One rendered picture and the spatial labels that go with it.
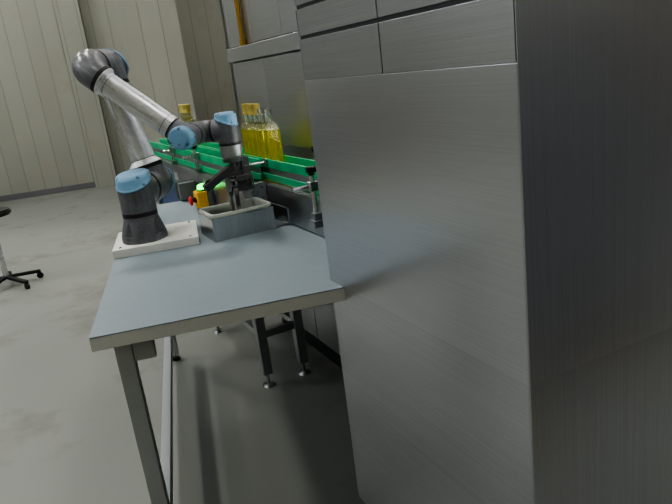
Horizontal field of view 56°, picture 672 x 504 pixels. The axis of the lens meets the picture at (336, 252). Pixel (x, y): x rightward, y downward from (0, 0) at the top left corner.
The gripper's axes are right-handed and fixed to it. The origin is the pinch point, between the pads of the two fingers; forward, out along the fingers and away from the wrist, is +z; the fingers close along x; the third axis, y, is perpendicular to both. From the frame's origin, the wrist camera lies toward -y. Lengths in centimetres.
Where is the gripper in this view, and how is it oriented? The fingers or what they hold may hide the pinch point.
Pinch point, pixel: (236, 215)
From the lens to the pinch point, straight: 225.3
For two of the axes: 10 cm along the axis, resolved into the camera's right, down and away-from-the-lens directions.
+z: 1.2, 9.5, 2.8
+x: -4.4, -2.0, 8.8
